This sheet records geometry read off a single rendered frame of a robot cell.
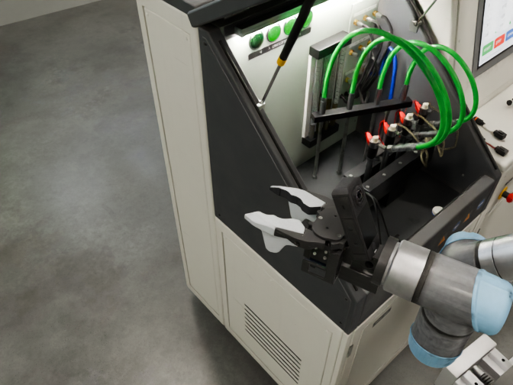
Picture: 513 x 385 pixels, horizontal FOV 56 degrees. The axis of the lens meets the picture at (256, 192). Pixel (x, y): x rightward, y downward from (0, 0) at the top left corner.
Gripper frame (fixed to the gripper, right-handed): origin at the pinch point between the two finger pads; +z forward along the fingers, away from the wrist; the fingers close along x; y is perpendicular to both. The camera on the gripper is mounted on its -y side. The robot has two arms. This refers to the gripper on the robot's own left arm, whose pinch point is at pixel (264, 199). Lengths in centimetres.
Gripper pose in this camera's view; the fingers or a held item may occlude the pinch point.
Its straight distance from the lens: 73.2
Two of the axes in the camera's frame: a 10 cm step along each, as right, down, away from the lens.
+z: -8.7, -3.5, 3.5
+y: -0.7, 7.8, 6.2
